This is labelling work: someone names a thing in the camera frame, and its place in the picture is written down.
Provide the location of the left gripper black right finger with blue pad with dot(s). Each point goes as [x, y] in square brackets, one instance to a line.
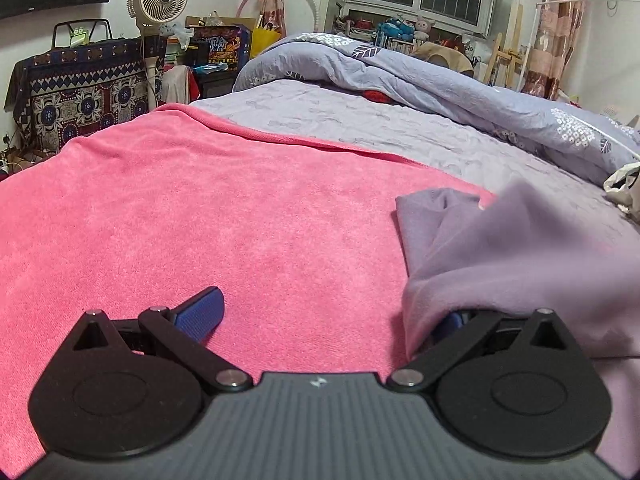
[442, 356]

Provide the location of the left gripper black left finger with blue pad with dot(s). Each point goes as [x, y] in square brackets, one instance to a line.
[179, 335]

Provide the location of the purple fleece garment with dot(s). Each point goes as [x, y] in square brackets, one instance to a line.
[517, 255]

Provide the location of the pink towel blanket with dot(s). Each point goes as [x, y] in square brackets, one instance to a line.
[299, 234]

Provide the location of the beige black clothing pile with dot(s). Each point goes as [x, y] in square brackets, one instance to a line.
[623, 190]

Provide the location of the blue-grey floral duvet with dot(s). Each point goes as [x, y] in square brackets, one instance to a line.
[586, 144]

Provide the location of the red item under duvet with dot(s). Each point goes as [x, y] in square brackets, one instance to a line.
[377, 97]

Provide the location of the lavender patterned bed sheet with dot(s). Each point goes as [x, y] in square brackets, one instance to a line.
[290, 106]

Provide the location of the patterned dark cloth cover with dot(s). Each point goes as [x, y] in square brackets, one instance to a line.
[68, 92]

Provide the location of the wooden easel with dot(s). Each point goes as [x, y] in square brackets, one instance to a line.
[506, 54]

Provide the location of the colourful game box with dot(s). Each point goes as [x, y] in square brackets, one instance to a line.
[228, 44]

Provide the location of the yellow bag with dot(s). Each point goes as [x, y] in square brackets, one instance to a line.
[263, 38]

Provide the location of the beige plush doll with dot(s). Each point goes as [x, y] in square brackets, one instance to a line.
[422, 30]

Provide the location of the blue plush toy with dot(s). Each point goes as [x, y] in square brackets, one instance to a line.
[393, 29]

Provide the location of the pink floral curtain right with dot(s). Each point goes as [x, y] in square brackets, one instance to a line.
[558, 30]

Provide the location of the black wire rack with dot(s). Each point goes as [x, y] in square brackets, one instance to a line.
[81, 32]

